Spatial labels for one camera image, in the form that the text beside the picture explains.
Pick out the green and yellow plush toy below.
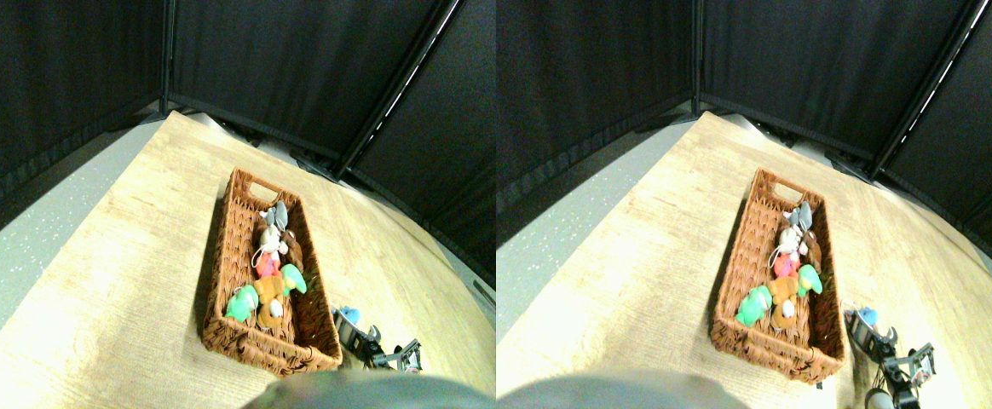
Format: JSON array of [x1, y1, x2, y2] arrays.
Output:
[[280, 262, 309, 298], [798, 264, 825, 298]]

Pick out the dark brown plush toy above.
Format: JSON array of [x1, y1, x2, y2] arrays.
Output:
[[281, 228, 306, 274], [803, 230, 824, 274]]

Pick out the pale green plush toy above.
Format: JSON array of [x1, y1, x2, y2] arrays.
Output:
[[735, 285, 773, 328], [223, 285, 261, 325]]

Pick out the orange brown plush toy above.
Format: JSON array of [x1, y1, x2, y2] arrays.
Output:
[[252, 274, 289, 331], [769, 277, 802, 331]]

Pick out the white plush toy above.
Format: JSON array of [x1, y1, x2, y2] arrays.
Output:
[[767, 225, 806, 270], [251, 225, 285, 268]]

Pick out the grey mouse plush toy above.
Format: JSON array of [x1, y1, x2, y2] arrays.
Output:
[[261, 200, 291, 233], [786, 201, 814, 233]]

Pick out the brown wicker basket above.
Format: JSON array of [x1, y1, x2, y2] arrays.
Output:
[[199, 167, 344, 378], [709, 167, 848, 384]]

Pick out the black curtain stand foot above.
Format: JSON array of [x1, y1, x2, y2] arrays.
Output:
[[290, 149, 342, 178], [824, 149, 874, 178]]

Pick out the black curtain stand pole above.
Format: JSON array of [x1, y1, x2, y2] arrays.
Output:
[[690, 0, 708, 116], [159, 0, 177, 116], [867, 0, 992, 180], [332, 0, 464, 180]]

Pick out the black bracket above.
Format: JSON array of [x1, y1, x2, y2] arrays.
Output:
[[385, 338, 424, 374]]

